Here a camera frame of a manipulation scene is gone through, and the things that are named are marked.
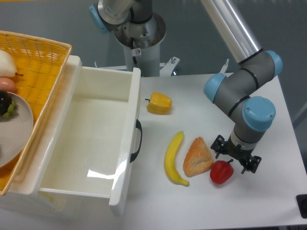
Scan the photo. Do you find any orange peach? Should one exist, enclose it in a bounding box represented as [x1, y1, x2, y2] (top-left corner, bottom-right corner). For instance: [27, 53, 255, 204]
[0, 77, 17, 93]

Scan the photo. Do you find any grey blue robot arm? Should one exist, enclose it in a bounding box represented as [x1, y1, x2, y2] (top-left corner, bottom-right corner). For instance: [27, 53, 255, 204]
[89, 0, 283, 173]

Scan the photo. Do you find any red bell pepper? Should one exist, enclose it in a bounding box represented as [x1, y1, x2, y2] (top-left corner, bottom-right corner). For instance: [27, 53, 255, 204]
[210, 159, 234, 184]

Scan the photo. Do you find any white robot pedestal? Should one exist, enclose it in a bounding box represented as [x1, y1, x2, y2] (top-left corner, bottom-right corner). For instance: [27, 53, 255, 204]
[114, 13, 180, 77]

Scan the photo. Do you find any black drawer handle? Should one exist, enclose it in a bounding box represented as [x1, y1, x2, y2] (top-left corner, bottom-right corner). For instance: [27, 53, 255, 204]
[130, 119, 143, 163]

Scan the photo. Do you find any white plastic drawer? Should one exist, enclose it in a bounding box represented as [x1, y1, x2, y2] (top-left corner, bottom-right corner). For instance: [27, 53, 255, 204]
[35, 66, 142, 217]

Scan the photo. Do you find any white pear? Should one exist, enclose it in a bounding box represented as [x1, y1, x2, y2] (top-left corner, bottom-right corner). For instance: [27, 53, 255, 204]
[0, 50, 23, 78]

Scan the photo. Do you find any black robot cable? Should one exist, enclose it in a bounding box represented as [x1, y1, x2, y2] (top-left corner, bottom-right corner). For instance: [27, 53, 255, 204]
[130, 37, 139, 69]

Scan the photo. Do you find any yellow bell pepper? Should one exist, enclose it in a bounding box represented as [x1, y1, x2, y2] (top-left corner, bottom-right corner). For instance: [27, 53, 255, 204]
[145, 92, 173, 115]

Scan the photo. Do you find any triangular bread pastry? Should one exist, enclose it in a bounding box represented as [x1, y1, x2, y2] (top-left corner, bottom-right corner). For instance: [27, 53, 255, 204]
[183, 137, 214, 177]

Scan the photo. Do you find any yellow woven basket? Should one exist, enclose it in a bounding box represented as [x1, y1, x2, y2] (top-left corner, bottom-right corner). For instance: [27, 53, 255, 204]
[0, 31, 72, 196]

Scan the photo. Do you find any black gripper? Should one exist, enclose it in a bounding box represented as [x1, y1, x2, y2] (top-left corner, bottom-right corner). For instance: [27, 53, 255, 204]
[210, 135, 261, 174]

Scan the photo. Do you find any black device at edge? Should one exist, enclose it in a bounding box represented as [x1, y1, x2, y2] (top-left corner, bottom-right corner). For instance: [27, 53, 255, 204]
[296, 194, 307, 219]

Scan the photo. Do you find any grey plate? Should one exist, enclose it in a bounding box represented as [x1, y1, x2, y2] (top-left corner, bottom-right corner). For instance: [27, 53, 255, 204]
[0, 93, 34, 167]

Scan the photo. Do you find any white drawer cabinet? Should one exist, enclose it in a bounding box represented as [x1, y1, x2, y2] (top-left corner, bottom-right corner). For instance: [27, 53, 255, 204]
[0, 56, 82, 219]

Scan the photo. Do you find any yellow banana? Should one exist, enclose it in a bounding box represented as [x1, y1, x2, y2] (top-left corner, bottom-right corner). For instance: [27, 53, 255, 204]
[164, 131, 189, 187]

